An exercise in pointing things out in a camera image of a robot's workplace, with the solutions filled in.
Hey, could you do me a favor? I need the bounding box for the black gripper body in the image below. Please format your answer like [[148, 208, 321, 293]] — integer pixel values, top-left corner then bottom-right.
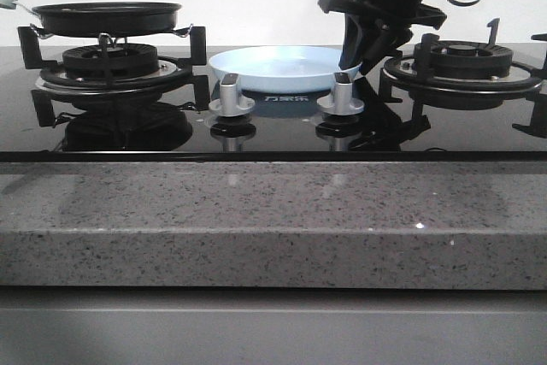
[[318, 0, 446, 40]]

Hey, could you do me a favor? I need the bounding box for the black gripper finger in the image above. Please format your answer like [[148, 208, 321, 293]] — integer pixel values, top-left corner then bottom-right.
[[339, 14, 363, 69], [361, 25, 413, 74]]

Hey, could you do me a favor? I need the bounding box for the light blue plate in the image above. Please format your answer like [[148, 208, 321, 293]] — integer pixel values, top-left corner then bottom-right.
[[209, 45, 341, 94]]

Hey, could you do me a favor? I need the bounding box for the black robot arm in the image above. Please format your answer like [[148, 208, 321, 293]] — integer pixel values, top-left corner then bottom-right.
[[318, 0, 446, 74]]

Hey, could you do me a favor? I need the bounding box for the right black pan support grate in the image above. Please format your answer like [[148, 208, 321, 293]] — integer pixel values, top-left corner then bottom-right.
[[379, 18, 546, 102]]

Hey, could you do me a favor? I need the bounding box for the black pan support grate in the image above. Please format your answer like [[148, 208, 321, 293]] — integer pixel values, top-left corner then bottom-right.
[[18, 25, 207, 98], [379, 18, 546, 102]]

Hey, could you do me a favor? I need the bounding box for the right silver stove knob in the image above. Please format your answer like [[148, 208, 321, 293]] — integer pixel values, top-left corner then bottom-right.
[[316, 72, 364, 116]]

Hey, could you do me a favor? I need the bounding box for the silver stove knob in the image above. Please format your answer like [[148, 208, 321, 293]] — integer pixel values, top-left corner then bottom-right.
[[316, 72, 364, 116], [209, 74, 256, 117]]

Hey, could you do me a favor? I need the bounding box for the right black gas burner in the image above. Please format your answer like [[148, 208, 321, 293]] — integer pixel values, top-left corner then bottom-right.
[[429, 40, 514, 79]]

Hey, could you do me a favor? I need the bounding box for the black gas burner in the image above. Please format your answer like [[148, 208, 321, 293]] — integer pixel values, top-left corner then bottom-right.
[[429, 40, 514, 79], [62, 43, 159, 80]]

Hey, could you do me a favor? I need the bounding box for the black glass gas cooktop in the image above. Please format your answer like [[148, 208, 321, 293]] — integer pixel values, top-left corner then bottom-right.
[[1, 47, 546, 162]]

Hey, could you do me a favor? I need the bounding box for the left silver stove knob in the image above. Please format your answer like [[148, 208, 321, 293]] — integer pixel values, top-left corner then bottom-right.
[[209, 74, 256, 117]]

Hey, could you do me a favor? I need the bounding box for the left black gas burner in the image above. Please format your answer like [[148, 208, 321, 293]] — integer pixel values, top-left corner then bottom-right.
[[62, 43, 159, 80]]

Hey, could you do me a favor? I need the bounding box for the left black pan support grate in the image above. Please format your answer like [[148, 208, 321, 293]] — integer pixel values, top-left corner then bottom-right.
[[18, 25, 207, 98]]

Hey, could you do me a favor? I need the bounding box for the grey cabinet front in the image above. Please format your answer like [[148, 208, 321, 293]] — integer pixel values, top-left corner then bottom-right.
[[1, 287, 546, 364]]

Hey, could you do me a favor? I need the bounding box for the silver wire pan reducer ring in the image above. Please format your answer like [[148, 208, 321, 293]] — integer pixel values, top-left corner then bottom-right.
[[28, 22, 194, 48]]

